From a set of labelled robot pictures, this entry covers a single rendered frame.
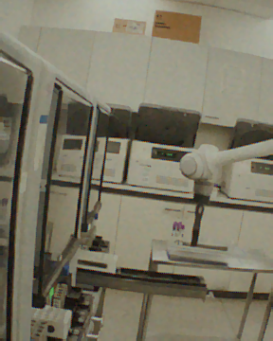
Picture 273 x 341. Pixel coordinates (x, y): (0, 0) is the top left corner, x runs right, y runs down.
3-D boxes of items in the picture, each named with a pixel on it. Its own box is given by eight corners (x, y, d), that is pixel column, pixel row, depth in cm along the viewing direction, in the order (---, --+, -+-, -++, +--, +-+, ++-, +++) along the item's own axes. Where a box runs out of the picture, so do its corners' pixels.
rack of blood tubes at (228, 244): (166, 249, 219) (169, 235, 219) (167, 244, 229) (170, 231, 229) (231, 257, 216) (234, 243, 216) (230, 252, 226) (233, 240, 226)
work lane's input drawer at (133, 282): (27, 278, 183) (27, 257, 182) (33, 269, 197) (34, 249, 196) (215, 304, 182) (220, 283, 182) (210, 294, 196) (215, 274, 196)
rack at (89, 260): (37, 262, 184) (38, 247, 184) (42, 257, 194) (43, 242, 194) (114, 277, 184) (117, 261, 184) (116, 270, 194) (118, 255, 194)
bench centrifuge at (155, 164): (125, 186, 417) (137, 99, 414) (127, 178, 479) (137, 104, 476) (194, 194, 417) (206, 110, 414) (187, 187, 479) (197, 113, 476)
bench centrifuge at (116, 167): (54, 174, 419) (64, 97, 415) (67, 170, 481) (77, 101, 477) (120, 185, 416) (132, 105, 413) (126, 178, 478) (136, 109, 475)
